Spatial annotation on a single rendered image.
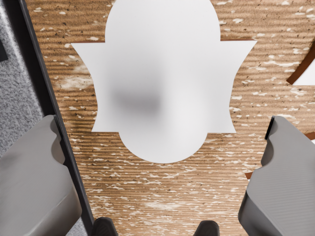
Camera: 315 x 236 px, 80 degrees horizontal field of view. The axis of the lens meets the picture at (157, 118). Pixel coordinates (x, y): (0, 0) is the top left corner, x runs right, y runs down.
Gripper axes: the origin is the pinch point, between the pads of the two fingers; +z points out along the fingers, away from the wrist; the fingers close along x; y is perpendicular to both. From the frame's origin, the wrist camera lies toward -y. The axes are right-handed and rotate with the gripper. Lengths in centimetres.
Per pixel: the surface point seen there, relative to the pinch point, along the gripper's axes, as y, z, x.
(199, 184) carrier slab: 11.6, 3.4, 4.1
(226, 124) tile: 2.9, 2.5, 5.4
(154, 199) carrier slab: 14.4, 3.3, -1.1
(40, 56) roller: -2.2, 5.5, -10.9
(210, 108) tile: 1.4, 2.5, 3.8
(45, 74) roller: -0.6, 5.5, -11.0
